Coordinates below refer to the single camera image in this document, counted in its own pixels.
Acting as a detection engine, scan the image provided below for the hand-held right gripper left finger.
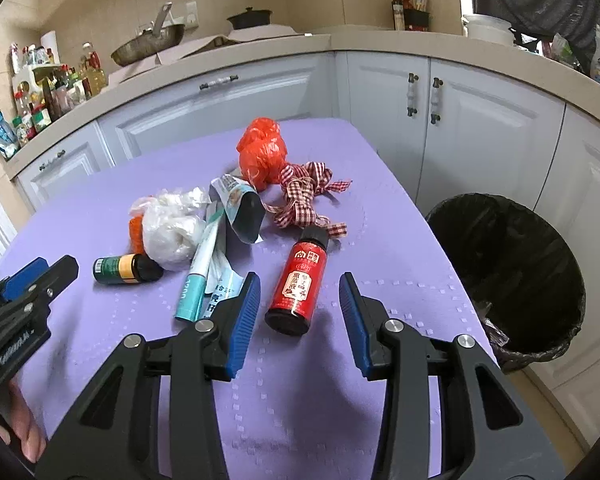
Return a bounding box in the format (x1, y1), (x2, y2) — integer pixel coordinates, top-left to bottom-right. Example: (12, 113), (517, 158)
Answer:
(35, 271), (262, 480)

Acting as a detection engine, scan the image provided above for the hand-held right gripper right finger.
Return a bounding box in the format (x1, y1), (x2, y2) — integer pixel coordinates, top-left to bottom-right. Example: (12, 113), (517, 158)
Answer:
(339, 271), (566, 480)

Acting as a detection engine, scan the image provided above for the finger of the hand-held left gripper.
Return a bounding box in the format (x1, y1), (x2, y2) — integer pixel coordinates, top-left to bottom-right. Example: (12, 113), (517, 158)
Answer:
(0, 257), (49, 306)
(0, 254), (80, 322)

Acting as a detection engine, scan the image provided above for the red label bottle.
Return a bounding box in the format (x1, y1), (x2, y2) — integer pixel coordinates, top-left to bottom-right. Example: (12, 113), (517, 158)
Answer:
(264, 226), (330, 336)

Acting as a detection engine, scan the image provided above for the orange snack wrapper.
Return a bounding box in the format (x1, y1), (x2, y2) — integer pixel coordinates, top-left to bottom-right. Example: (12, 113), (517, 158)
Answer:
(128, 214), (148, 256)

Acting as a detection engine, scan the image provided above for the red checkered ribbon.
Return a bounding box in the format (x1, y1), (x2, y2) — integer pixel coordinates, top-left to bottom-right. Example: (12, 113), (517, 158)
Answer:
(265, 161), (353, 238)

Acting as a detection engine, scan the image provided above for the black lined trash bin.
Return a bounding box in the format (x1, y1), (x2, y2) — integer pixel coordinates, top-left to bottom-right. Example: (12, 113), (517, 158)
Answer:
(424, 193), (587, 373)

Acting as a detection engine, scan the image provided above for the person's left hand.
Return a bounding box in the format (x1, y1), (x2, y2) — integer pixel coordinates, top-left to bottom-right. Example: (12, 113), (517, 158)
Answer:
(0, 377), (48, 463)

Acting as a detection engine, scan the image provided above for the white printed sachet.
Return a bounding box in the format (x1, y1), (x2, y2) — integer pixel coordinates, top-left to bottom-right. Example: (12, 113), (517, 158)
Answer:
(200, 250), (246, 321)

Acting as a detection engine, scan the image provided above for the small green orange bottle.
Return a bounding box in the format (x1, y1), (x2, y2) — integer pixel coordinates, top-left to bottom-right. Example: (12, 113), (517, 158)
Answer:
(92, 254), (165, 286)

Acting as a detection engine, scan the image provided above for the teal tube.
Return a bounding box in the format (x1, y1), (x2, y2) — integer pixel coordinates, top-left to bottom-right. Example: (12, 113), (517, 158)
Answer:
(174, 205), (226, 323)

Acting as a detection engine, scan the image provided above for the purple tablecloth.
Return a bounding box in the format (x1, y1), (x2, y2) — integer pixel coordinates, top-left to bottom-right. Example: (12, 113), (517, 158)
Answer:
(0, 118), (498, 480)

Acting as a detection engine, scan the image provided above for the silver foil pouch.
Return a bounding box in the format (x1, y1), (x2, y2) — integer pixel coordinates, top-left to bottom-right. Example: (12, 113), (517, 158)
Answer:
(209, 174), (266, 245)

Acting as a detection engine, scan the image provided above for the white plastic bag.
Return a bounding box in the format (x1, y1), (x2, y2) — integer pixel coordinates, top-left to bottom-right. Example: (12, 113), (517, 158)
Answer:
(130, 187), (212, 268)

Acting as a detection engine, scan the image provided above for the blue white packet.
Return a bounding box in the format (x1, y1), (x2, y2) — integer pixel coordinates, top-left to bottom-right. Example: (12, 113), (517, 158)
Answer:
(0, 110), (20, 161)

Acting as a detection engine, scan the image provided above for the red plastic bag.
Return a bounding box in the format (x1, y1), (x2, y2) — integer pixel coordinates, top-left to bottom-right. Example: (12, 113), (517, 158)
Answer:
(236, 117), (287, 192)

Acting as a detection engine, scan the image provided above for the group of condiment bottles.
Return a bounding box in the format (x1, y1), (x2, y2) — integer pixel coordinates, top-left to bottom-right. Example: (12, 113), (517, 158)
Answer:
(7, 42), (106, 143)

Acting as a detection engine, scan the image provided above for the paper towel roll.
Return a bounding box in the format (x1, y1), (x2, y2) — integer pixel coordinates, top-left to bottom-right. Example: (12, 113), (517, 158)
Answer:
(40, 30), (60, 63)

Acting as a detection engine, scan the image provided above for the white kitchen cabinet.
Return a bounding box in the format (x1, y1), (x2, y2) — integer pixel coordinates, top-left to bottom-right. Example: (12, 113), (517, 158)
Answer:
(15, 50), (600, 456)

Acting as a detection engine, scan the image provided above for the metal wok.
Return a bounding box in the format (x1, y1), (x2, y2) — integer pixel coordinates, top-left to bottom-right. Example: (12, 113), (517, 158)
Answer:
(111, 2), (187, 67)

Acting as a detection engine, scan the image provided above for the beige stove cover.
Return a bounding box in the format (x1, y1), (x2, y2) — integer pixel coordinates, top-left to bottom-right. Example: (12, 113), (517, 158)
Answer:
(109, 24), (311, 86)

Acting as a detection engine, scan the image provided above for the black cooking pot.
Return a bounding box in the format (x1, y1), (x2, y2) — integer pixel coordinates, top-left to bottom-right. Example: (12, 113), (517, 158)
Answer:
(226, 7), (274, 31)

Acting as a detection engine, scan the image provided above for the black storage box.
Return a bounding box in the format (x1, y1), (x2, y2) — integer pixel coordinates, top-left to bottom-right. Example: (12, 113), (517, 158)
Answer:
(404, 7), (431, 31)

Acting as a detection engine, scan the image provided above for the green plastic bag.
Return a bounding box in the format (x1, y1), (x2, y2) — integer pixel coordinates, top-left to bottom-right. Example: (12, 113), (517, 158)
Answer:
(550, 34), (578, 68)

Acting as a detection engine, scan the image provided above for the cabinet door handle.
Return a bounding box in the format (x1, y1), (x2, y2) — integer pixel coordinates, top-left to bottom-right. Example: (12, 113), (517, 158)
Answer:
(406, 73), (421, 117)
(430, 78), (443, 125)

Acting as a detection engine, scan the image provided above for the long cabinet handle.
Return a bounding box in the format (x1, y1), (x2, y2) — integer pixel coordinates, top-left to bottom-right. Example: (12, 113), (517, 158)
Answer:
(200, 74), (240, 91)

